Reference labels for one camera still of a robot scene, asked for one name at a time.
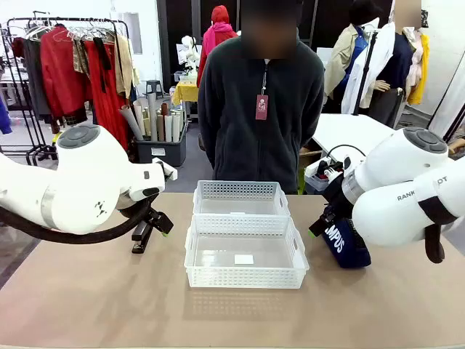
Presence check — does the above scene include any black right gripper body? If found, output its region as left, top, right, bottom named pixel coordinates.
left=322, top=177, right=355, bottom=220

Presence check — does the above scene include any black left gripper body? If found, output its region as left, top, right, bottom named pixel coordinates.
left=139, top=205, right=166, bottom=228

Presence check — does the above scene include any black stapler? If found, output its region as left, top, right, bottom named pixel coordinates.
left=131, top=217, right=155, bottom=254

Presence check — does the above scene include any navy CAMPUS pencil case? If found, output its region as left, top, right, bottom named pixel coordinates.
left=321, top=217, right=372, bottom=269

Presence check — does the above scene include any white crate with red contents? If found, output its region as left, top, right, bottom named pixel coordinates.
left=304, top=159, right=344, bottom=193

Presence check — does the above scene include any brown cardboard box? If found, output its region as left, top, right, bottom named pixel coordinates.
left=298, top=148, right=323, bottom=168

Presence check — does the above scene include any black bin of rolls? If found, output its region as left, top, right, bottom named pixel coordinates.
left=134, top=137, right=188, bottom=167

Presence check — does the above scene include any white work table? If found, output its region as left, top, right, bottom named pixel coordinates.
left=312, top=113, right=397, bottom=153

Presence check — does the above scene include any white perforated plastic basket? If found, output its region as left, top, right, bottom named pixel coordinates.
left=184, top=214, right=310, bottom=290
left=192, top=180, right=291, bottom=219

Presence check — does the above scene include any grey paper roll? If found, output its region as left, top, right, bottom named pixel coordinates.
left=120, top=105, right=145, bottom=141

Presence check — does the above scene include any tall grey cardboard tube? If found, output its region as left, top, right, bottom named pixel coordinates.
left=146, top=92, right=159, bottom=142

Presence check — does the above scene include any person in dark fleece jacket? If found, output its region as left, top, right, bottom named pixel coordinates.
left=198, top=0, right=326, bottom=196

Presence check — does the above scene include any dark red badge tag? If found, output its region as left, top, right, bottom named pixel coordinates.
left=255, top=94, right=269, bottom=121

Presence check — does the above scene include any red dress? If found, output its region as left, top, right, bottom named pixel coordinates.
left=85, top=39, right=130, bottom=150

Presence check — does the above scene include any yellow tablecloth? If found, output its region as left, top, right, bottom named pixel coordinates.
left=171, top=80, right=200, bottom=106

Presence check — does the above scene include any black tripod pole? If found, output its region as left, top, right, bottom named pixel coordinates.
left=354, top=31, right=379, bottom=116

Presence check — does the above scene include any dark metal stool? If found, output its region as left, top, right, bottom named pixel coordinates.
left=145, top=79, right=163, bottom=99

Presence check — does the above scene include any black clothes rack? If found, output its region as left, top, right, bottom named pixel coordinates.
left=0, top=16, right=132, bottom=167

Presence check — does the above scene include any mannequin in beige coat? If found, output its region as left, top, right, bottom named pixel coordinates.
left=323, top=0, right=382, bottom=116

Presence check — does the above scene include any mannequin in white coat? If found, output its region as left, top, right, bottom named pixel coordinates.
left=341, top=21, right=415, bottom=128

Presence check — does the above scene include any yellow hanging garment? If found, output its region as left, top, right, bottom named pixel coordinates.
left=406, top=34, right=432, bottom=105

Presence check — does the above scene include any beige garment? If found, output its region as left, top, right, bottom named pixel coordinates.
left=114, top=34, right=141, bottom=99

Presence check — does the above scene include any blue garment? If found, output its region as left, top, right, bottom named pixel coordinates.
left=0, top=96, right=14, bottom=135

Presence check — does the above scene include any dark grey garment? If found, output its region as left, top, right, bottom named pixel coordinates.
left=21, top=38, right=52, bottom=117

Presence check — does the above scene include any mannequin in red hood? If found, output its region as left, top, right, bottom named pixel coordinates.
left=197, top=5, right=239, bottom=88

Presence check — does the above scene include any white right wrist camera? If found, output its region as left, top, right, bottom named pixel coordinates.
left=324, top=155, right=352, bottom=180

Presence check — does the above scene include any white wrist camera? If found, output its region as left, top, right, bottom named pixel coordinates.
left=151, top=157, right=178, bottom=182
left=324, top=155, right=352, bottom=180

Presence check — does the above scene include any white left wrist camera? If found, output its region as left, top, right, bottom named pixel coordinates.
left=151, top=157, right=178, bottom=182

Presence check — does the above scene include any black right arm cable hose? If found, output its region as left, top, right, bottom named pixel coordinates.
left=417, top=198, right=459, bottom=265

